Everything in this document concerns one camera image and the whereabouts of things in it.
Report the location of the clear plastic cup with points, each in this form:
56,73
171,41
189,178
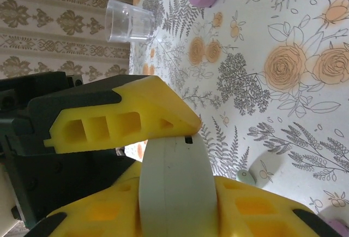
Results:
128,21

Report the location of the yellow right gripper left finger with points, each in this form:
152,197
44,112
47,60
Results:
68,226

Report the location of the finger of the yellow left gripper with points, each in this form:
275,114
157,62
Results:
152,103

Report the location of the mint green earbud charging case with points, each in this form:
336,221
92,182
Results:
177,188

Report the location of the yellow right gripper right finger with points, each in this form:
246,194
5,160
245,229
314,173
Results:
226,220

